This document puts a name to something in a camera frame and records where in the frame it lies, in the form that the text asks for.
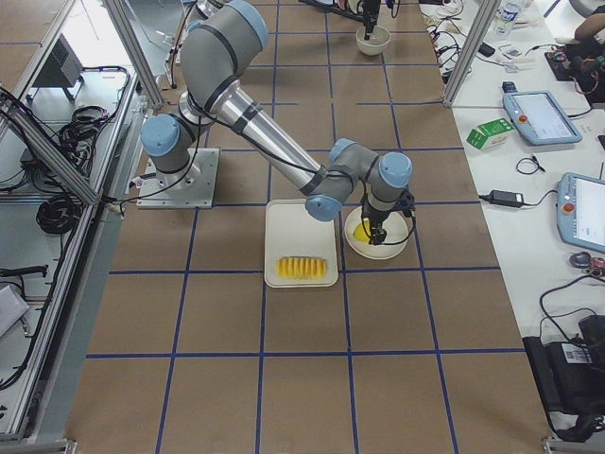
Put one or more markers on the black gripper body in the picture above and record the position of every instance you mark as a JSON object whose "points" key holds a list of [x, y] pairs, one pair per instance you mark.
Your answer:
{"points": [[376, 218], [370, 10]]}

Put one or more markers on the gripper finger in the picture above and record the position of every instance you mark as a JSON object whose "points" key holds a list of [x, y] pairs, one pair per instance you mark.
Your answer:
{"points": [[365, 230], [368, 28], [377, 236]]}

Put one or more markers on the yellow lemon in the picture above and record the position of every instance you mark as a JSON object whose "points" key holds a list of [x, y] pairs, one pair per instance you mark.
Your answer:
{"points": [[356, 234]]}

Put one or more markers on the white bowl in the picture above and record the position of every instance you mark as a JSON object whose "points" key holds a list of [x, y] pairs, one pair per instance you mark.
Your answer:
{"points": [[372, 44]]}

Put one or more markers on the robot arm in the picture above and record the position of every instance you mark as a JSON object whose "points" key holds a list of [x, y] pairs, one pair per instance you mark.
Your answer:
{"points": [[348, 9], [214, 54]]}

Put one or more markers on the white round plate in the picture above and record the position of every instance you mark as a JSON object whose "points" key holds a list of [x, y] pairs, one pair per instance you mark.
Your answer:
{"points": [[395, 241]]}

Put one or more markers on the white rectangular tray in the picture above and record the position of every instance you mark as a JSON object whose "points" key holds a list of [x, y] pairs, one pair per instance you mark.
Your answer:
{"points": [[291, 231]]}

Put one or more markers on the green white carton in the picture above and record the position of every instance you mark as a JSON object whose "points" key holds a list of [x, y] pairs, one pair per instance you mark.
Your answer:
{"points": [[490, 134]]}

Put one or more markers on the black power adapter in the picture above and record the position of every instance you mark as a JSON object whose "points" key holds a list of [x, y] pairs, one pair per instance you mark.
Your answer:
{"points": [[507, 198]]}

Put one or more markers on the plastic water bottle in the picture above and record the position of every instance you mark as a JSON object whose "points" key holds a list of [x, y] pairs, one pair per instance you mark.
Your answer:
{"points": [[506, 17]]}

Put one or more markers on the blue teach pendant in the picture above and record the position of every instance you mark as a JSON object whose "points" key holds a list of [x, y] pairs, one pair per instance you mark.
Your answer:
{"points": [[540, 119], [580, 211]]}

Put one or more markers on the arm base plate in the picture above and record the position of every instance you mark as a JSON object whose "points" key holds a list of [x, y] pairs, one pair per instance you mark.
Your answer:
{"points": [[192, 187]]}

